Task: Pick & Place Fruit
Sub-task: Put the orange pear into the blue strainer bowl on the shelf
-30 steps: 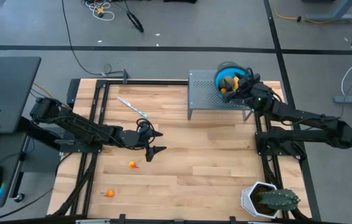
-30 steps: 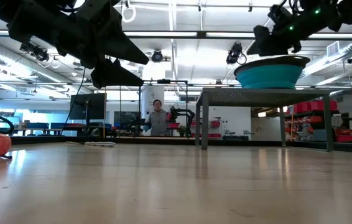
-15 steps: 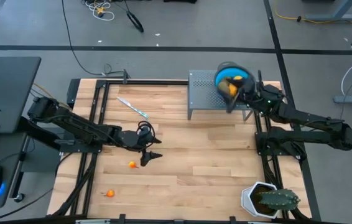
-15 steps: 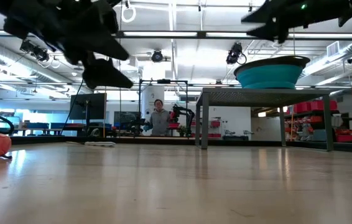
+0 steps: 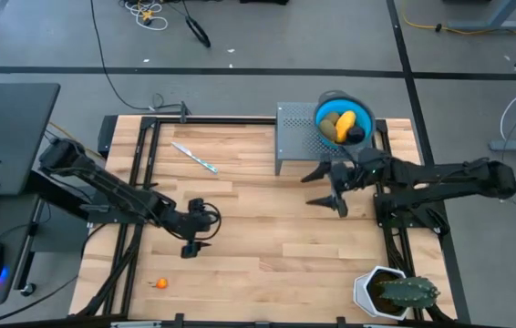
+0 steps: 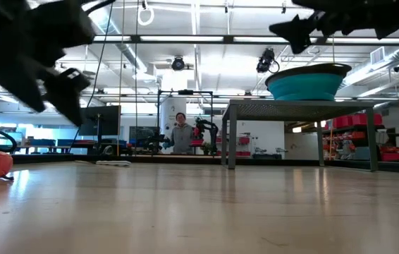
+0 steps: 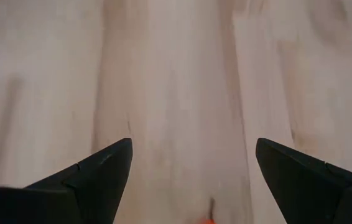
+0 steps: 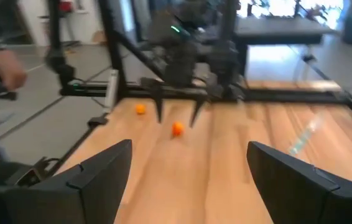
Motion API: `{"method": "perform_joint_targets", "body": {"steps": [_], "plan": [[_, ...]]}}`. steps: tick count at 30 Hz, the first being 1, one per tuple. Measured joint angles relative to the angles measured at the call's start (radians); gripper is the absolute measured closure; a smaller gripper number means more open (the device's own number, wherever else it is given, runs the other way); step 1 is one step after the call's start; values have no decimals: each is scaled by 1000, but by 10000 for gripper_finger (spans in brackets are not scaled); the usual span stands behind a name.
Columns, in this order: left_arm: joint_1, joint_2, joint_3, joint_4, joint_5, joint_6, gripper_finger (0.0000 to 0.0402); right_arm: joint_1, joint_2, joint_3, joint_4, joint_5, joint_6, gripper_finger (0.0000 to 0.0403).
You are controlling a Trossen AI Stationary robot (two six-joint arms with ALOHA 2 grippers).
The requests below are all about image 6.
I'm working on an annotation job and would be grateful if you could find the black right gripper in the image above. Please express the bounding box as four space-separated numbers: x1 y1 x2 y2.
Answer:
269 0 398 55

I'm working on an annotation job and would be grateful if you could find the black overhead camera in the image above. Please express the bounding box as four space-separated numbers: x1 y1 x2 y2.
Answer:
171 55 185 72

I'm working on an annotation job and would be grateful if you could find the black stand frame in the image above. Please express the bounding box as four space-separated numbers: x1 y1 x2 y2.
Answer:
156 89 214 156

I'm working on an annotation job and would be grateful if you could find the person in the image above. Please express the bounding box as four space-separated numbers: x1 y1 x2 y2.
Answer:
164 111 196 155

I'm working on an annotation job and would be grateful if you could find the white hanging ring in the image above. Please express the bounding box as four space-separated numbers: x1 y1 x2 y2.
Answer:
137 6 155 27

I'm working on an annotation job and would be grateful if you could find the red storage bin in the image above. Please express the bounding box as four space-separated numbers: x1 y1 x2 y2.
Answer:
352 112 383 126
332 115 354 129

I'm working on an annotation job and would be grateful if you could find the white ceiling vent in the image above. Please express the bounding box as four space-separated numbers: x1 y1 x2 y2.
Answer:
369 46 386 66

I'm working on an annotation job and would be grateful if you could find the storage shelf rack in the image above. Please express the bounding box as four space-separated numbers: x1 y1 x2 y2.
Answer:
321 123 399 162

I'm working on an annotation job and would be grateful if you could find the black camera with cable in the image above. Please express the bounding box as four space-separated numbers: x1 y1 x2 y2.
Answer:
255 48 280 74

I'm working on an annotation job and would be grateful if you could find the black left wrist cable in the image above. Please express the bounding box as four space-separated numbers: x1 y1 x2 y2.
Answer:
85 0 116 16

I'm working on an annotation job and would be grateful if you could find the black overhead rig bar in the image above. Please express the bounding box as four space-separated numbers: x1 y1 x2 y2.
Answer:
92 34 399 46

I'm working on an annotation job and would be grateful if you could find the black monitor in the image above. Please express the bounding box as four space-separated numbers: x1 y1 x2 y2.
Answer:
78 104 122 137

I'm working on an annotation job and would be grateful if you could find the white round column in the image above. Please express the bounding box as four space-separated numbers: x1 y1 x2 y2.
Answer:
159 97 188 155

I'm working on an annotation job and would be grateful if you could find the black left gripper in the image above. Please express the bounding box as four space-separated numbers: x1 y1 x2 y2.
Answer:
0 0 97 127

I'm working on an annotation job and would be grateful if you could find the blue collapsible colander bowl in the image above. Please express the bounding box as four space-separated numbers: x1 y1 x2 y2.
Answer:
264 63 352 102

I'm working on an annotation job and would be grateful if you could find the grey perforated metal shelf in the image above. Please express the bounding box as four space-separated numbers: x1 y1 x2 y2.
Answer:
221 99 379 173

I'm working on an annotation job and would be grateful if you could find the silver knife with pale handle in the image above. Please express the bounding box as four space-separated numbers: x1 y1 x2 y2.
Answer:
75 159 132 168

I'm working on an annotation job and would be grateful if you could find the black aluminium table frame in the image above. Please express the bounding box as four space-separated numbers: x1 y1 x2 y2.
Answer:
8 153 399 176

